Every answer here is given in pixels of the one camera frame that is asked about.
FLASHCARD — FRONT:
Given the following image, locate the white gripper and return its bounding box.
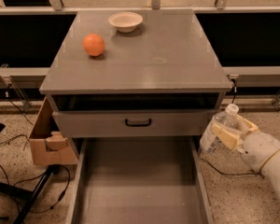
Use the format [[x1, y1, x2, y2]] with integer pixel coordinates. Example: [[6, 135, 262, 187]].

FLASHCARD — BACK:
[[211, 115, 280, 173]]

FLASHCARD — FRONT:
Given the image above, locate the clear plastic water bottle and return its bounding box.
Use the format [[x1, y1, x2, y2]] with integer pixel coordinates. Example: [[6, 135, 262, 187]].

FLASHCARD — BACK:
[[200, 104, 239, 153]]

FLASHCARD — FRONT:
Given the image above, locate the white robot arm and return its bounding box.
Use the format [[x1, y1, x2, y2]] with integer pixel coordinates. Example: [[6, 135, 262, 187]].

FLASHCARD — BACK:
[[210, 115, 280, 201]]

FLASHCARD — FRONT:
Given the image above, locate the grey upper drawer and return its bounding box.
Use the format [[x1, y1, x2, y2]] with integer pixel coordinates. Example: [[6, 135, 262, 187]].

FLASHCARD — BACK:
[[53, 109, 215, 138]]

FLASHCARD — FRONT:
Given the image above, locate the grey open middle drawer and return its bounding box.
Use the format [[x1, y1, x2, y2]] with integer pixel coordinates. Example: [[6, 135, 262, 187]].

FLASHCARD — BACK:
[[66, 137, 215, 224]]

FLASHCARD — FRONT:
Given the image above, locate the grey drawer cabinet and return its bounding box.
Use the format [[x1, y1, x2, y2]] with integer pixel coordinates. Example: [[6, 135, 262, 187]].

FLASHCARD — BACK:
[[40, 9, 231, 153]]

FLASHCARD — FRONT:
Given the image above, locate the white paper bowl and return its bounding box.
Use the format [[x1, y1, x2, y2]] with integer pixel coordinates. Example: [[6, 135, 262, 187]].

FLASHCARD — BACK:
[[108, 12, 143, 33]]

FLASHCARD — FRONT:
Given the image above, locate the orange fruit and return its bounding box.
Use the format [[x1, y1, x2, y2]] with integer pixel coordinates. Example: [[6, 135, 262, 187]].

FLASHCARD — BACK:
[[82, 34, 105, 57]]

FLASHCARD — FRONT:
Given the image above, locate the cardboard box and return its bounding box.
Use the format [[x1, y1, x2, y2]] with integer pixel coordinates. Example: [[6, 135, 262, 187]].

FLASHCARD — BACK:
[[29, 99, 77, 165]]

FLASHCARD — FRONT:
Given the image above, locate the black tripod stand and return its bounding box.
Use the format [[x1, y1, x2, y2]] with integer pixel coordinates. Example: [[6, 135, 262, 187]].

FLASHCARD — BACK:
[[0, 165, 61, 224]]

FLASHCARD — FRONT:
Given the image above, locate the black cable right floor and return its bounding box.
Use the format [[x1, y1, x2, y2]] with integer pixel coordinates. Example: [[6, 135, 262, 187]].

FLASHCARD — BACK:
[[199, 157, 265, 179]]

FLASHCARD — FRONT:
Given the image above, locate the black cable floor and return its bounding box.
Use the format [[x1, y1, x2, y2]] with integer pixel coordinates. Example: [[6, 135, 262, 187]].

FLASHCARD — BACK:
[[199, 157, 265, 179], [0, 91, 71, 224]]

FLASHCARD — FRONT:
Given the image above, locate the metal railing frame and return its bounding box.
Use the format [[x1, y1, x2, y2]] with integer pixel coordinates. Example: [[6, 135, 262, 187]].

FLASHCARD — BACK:
[[0, 0, 280, 112]]

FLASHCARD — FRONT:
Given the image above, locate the black cable left floor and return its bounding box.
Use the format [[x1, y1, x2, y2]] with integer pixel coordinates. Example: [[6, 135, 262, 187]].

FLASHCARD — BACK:
[[0, 91, 71, 224]]

